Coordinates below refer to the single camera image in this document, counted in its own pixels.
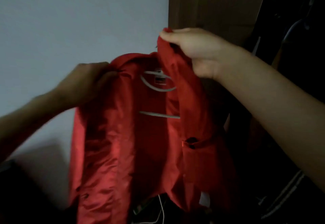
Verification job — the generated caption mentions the white clothes hanger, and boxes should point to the white clothes hanger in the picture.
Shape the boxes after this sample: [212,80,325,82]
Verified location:
[139,69,181,119]

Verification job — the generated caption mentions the person's left forearm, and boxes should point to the person's left forearm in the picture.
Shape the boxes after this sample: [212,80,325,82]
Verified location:
[0,89,77,163]

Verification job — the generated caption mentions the white cable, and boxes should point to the white cable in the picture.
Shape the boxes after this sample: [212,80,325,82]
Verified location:
[131,195,165,224]

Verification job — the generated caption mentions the person's left hand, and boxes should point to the person's left hand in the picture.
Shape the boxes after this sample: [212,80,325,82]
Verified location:
[54,62,119,107]

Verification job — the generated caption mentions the dark hanging clothes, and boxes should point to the dark hanging clothes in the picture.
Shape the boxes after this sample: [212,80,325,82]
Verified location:
[244,0,325,171]

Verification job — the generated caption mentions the dark striped garment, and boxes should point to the dark striped garment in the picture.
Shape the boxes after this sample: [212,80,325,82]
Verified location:
[254,169,325,224]

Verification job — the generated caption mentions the red jacket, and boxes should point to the red jacket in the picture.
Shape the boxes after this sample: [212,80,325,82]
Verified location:
[68,28,242,224]

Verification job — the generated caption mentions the person's right forearm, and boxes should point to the person's right forearm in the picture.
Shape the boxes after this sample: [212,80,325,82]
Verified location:
[217,46,325,192]

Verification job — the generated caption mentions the person's right hand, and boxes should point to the person's right hand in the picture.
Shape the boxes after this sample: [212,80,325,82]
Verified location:
[159,28,245,81]

